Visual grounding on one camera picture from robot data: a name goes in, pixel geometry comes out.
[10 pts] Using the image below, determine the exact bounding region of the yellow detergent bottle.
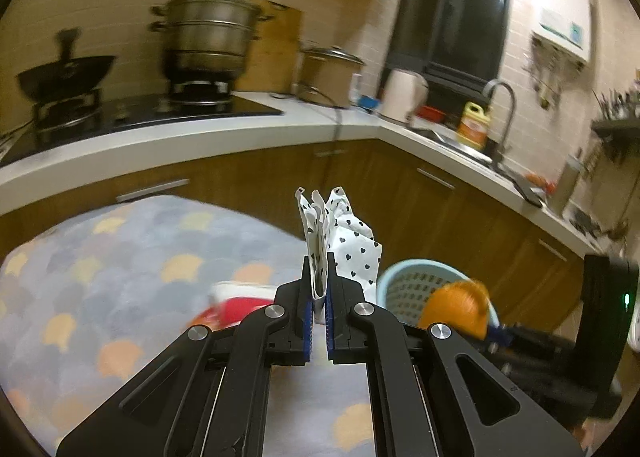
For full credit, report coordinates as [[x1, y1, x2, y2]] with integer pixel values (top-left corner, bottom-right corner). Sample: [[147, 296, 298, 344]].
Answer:
[[457, 102, 491, 151]]

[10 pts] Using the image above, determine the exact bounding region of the beige rice cooker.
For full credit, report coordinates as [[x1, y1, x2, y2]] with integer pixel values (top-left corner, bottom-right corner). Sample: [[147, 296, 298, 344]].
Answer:
[[296, 46, 364, 108]]

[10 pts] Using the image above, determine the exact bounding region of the stainless steel steamer pot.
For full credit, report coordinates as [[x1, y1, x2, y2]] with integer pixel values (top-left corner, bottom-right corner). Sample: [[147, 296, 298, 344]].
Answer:
[[148, 0, 267, 83]]

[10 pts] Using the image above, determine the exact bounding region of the wooden cutting board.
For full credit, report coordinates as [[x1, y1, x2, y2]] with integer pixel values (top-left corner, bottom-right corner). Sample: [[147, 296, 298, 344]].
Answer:
[[235, 0, 304, 94]]

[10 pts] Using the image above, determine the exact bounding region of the chrome kitchen faucet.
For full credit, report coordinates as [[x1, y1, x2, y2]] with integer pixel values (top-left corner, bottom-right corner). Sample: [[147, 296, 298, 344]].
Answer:
[[482, 78, 519, 173]]

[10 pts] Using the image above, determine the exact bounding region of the light blue perforated trash basket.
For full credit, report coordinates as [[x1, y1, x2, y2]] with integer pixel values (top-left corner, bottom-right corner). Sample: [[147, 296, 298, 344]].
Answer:
[[375, 259, 500, 329]]

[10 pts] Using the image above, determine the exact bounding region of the red paper cup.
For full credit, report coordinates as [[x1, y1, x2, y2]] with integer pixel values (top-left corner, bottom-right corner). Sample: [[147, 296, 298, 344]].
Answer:
[[188, 281, 277, 331]]

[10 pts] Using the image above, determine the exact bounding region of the black gas stove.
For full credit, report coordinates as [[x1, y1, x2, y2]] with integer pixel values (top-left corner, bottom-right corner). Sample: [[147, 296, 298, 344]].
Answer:
[[1, 82, 282, 165]]

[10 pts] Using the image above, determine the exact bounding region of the pastel scallop pattern tablecloth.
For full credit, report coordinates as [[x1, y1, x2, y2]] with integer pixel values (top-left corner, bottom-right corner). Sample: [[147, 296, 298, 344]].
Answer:
[[0, 193, 377, 457]]

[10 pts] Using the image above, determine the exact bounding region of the red plastic container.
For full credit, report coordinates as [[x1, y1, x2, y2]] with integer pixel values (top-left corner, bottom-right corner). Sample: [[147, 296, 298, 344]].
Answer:
[[416, 105, 446, 123]]

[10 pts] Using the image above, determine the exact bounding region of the black wall shelf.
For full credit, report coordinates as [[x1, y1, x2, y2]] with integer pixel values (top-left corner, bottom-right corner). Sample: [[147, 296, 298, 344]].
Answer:
[[591, 118, 640, 145]]

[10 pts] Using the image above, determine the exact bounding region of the black frying pan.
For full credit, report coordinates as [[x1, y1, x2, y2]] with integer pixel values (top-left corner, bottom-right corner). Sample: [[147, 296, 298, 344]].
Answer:
[[17, 28, 116, 105]]

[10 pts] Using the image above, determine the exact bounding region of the steel thermos bottle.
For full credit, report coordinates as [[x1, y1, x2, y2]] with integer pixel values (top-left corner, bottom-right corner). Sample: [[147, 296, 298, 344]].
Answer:
[[548, 156, 584, 217]]

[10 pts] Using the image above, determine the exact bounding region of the dark kitchen window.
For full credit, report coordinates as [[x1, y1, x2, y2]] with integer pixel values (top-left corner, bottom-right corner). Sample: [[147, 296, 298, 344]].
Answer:
[[385, 0, 510, 92]]

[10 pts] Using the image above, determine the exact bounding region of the white heart pattern paper bag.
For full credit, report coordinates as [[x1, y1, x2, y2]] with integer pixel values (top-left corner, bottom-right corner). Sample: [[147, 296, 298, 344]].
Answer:
[[295, 186, 383, 303]]

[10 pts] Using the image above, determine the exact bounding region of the white electric kettle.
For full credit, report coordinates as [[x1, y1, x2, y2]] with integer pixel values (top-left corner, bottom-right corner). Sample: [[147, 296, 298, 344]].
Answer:
[[380, 69, 428, 124]]

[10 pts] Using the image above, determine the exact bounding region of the black power cable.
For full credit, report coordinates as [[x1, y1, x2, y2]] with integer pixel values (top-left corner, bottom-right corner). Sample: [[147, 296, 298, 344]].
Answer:
[[269, 81, 347, 143]]

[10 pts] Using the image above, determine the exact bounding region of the white wall water heater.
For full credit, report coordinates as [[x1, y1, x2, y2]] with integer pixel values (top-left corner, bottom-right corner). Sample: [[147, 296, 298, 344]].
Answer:
[[529, 0, 591, 65]]

